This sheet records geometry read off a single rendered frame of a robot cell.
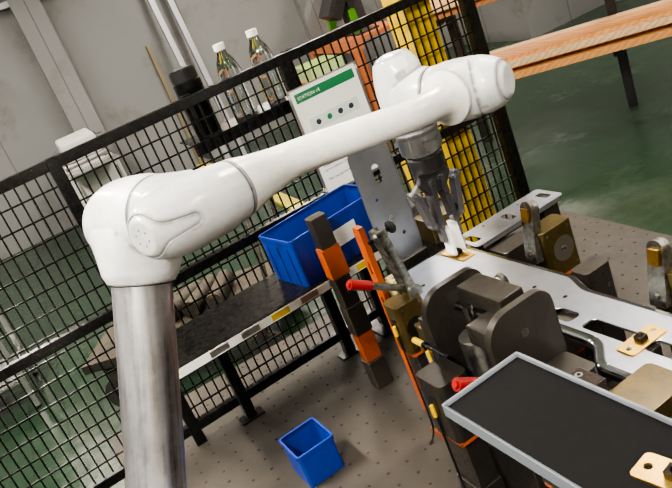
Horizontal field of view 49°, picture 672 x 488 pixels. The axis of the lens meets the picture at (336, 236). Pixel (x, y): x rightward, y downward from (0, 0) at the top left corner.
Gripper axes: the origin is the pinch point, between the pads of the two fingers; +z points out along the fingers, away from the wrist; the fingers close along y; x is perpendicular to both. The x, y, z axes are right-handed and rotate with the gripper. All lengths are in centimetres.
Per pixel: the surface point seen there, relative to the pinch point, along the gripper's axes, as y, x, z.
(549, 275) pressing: 9.3, -16.1, 11.0
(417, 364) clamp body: -19.1, -1.3, 20.9
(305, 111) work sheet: 2, 54, -28
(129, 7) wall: 139, 737, -84
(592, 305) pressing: 4.6, -31.9, 11.0
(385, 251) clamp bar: -16.8, -1.8, -6.1
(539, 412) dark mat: -34, -63, -5
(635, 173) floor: 228, 168, 111
